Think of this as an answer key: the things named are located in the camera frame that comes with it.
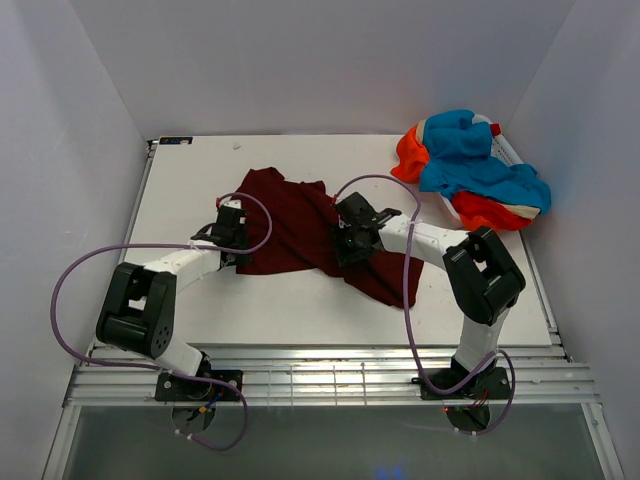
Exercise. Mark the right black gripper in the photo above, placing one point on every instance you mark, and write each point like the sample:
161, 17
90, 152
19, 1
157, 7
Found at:
343, 253

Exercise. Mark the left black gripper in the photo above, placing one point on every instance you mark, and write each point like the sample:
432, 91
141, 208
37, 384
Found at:
240, 259

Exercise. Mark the dark red t shirt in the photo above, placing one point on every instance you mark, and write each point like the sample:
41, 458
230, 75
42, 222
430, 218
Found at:
301, 239

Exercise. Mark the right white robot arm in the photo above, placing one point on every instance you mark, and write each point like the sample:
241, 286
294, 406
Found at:
485, 280

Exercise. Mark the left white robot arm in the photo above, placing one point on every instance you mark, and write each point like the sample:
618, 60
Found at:
139, 309

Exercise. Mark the blue label sticker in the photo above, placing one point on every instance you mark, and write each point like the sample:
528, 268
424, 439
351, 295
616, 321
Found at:
174, 140

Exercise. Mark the orange t shirt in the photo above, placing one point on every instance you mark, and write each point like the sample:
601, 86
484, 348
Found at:
473, 210

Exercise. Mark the blue t shirt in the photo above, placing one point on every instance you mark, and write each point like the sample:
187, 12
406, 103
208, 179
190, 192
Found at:
461, 159

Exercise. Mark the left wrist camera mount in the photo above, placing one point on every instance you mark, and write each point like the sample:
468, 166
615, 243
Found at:
228, 202

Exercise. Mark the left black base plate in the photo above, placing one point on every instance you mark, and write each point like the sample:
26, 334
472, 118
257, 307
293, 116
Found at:
173, 389

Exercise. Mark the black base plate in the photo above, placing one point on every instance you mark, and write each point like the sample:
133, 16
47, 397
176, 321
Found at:
173, 389
490, 384

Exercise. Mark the aluminium frame rails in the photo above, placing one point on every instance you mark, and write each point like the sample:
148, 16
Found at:
292, 377

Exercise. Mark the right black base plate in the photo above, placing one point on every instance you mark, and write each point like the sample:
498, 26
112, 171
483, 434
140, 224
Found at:
490, 384

